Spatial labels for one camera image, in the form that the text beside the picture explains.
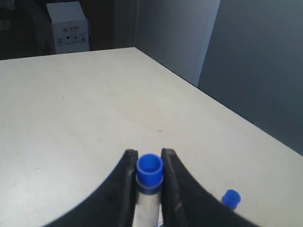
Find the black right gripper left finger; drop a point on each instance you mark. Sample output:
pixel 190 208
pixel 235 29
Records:
pixel 112 204

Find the blue capped tube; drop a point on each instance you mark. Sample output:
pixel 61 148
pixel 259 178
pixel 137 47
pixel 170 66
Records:
pixel 231 199
pixel 149 179

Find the white cardboard box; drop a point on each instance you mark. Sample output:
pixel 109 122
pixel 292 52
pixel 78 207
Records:
pixel 70 27

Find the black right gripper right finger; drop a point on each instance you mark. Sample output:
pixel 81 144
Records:
pixel 185 203

